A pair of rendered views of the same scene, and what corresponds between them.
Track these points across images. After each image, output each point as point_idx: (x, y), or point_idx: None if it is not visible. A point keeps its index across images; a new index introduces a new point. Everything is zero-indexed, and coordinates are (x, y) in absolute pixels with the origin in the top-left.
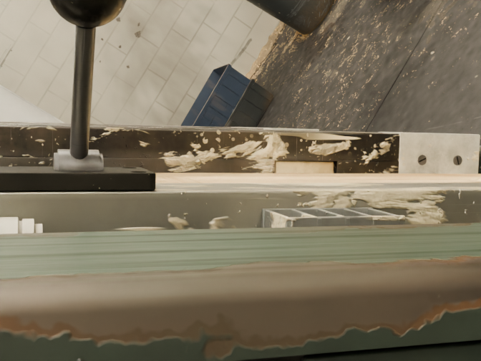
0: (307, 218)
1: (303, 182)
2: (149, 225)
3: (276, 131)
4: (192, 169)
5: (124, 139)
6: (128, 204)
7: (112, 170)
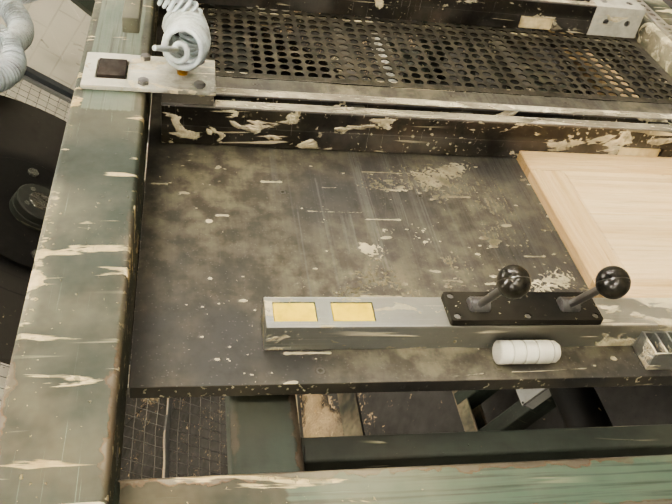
0: (663, 354)
1: (639, 189)
2: (593, 335)
3: (629, 129)
4: (563, 150)
5: (525, 130)
6: (588, 329)
7: (582, 307)
